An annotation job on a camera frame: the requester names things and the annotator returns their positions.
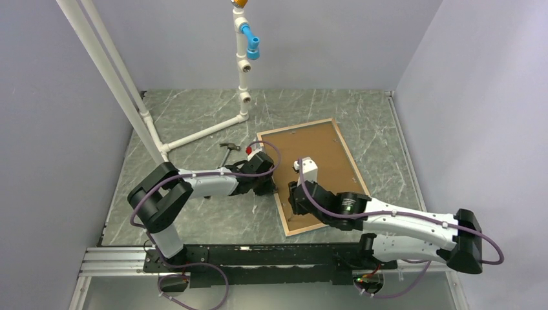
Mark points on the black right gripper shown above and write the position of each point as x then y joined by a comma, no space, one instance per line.
297,208

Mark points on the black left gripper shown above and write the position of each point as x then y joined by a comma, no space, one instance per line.
268,188

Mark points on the blue picture frame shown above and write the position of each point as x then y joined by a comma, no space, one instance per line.
323,142

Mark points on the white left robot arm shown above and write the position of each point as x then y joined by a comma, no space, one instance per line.
158,199

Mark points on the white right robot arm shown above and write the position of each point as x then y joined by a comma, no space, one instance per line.
392,232

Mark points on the steel claw hammer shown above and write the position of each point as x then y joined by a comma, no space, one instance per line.
229,148

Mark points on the blue pipe fitting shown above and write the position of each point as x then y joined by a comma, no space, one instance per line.
252,50

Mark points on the orange pipe cap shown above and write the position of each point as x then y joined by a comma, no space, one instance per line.
239,3

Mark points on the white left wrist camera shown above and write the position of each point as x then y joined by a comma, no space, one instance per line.
253,150

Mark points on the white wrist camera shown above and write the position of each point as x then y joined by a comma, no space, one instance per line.
307,170
253,150

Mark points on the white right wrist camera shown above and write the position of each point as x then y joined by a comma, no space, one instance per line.
307,170

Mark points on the aluminium table edge rail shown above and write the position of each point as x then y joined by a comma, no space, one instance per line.
389,94

